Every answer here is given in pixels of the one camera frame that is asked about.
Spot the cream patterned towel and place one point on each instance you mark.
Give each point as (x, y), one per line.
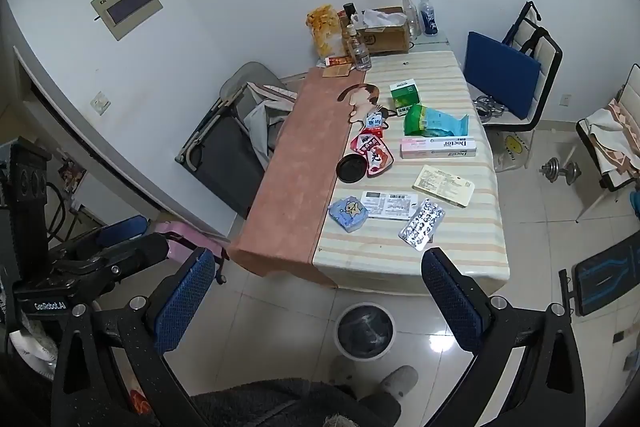
(612, 137)

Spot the yellow smiley plastic bag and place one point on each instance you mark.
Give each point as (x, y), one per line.
(511, 149)

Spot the white labelled flat box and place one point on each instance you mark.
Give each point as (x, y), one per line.
(390, 205)

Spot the green white medicine box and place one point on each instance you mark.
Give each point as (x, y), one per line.
(406, 97)

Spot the silver pill blister pack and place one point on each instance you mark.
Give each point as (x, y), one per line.
(421, 225)

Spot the blue label water bottle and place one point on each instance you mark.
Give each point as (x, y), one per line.
(429, 19)

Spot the round grey trash bin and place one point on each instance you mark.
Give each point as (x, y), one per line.
(365, 332)

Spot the yellow chips bag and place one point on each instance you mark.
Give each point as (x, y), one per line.
(322, 27)

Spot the grey slipper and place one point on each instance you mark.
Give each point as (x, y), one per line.
(400, 379)

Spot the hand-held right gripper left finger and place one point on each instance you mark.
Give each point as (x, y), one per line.
(185, 302)

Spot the grey white clothes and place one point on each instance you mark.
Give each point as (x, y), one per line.
(262, 117)

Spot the white plastic bag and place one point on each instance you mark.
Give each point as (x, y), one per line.
(375, 18)

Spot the tall clear glass bottle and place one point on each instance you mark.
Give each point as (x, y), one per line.
(410, 14)

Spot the small milk carton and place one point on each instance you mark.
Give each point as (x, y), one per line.
(375, 120)

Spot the blue flat cushion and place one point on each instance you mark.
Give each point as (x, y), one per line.
(500, 79)

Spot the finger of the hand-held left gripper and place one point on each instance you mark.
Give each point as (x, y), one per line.
(122, 227)
(145, 252)

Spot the grey folding chair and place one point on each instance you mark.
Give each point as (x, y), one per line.
(220, 157)

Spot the chair with blue cushion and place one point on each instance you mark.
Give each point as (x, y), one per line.
(545, 54)

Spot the cream medicine box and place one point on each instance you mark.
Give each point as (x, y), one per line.
(442, 186)

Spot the clear plastic water bottle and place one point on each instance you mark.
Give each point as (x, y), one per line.
(361, 52)

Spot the black cap bottle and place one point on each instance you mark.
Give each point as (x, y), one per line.
(348, 9)

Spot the black round dish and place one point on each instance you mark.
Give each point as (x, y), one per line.
(350, 168)

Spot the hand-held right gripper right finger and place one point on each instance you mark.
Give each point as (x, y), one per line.
(450, 302)

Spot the striped cat print tablecloth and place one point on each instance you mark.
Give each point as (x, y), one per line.
(295, 167)

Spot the pink plastic stool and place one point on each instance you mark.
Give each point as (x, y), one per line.
(180, 252)

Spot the beige wall electrical panel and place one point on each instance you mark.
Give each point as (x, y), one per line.
(127, 7)

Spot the green wet wipes packet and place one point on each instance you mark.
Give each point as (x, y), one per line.
(430, 122)

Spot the cardboard box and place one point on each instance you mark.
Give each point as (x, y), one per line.
(385, 39)

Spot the white chair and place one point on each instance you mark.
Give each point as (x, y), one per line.
(631, 79)

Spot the pink white toothpaste box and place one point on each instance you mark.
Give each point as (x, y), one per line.
(440, 148)

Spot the brown card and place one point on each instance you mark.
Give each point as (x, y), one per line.
(339, 71)

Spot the blue tissue packet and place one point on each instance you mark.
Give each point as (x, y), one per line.
(348, 214)

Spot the metal spring coils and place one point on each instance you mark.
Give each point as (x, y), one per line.
(487, 108)

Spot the red duck claw snack packet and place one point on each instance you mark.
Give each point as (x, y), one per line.
(372, 147)

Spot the colourful printed picture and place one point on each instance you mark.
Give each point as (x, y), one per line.
(70, 174)

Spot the dark fleece robe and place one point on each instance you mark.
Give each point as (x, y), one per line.
(280, 407)

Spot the metal dumbbell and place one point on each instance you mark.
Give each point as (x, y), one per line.
(550, 170)

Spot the black fitness board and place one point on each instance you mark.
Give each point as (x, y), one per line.
(605, 279)

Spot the small red box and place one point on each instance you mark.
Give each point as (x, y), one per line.
(337, 61)

